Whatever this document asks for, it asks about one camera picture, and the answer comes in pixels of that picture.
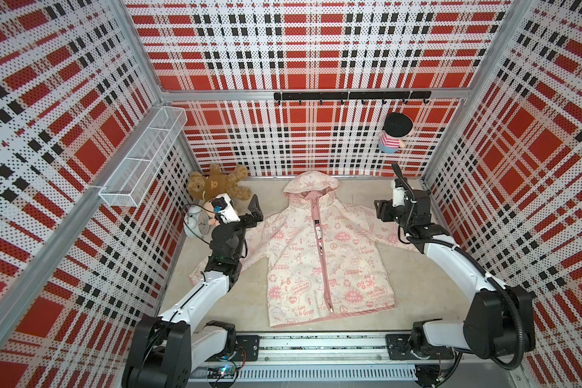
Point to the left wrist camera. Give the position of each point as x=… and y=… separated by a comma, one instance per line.
x=224, y=210

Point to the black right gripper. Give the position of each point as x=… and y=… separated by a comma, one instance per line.
x=379, y=208

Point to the pale blue alarm clock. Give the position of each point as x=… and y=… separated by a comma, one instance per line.
x=196, y=222

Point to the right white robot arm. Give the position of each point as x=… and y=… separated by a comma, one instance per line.
x=499, y=325

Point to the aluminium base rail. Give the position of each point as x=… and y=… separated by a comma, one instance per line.
x=350, y=357

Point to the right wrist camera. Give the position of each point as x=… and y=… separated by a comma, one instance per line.
x=399, y=191

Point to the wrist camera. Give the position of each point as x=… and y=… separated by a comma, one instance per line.
x=224, y=210
x=399, y=191

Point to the brown teddy bear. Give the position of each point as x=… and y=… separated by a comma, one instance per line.
x=206, y=188

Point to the black hook rail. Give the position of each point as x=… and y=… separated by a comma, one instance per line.
x=344, y=96

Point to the blue striped hanging doll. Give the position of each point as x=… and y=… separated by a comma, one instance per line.
x=396, y=127

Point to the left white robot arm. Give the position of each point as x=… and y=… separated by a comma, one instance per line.
x=166, y=349

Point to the green circuit board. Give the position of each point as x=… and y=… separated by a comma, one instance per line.
x=224, y=372

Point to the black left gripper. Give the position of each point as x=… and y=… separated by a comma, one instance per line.
x=251, y=221

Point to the white wire mesh basket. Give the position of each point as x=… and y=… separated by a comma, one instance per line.
x=131, y=180

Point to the cream pink printed jacket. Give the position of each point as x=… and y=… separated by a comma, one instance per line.
x=323, y=261

